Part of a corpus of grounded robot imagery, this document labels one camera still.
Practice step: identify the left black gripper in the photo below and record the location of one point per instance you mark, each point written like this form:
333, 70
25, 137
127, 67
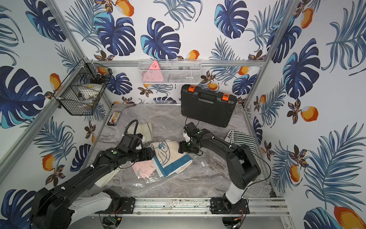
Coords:
147, 153

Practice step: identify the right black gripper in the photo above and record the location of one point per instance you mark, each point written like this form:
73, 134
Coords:
182, 148

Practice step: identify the pink towel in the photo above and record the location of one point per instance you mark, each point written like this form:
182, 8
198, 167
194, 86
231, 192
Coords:
144, 169

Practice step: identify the cream striped towel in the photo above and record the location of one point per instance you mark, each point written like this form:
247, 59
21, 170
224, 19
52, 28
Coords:
144, 129

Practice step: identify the clear plastic vacuum bag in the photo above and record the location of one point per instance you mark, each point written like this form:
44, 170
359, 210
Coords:
205, 177

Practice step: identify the blue white patterned towel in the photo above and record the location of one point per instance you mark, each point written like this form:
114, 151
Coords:
167, 160

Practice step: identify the black white striped towel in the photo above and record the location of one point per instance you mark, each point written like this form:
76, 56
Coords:
239, 138

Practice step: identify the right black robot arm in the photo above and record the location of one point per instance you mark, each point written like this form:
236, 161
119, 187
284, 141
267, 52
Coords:
243, 168

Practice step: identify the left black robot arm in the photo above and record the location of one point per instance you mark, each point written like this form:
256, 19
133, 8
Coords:
55, 209

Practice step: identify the black plastic tool case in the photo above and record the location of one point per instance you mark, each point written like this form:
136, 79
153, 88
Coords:
214, 108

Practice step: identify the small black battery box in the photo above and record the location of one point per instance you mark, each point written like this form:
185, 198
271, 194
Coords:
114, 118

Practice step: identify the pink triangular object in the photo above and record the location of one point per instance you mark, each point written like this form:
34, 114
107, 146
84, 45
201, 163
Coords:
153, 74

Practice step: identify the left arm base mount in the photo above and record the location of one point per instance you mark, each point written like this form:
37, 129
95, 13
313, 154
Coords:
119, 205

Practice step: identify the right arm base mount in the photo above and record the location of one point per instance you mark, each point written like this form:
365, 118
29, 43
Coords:
224, 206

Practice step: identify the clear mesh wall tray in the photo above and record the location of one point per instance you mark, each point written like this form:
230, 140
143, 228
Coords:
182, 71

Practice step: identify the black wire basket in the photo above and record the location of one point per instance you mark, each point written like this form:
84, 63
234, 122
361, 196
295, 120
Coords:
81, 95

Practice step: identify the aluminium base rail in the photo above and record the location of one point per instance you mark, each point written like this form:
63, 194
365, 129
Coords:
181, 207

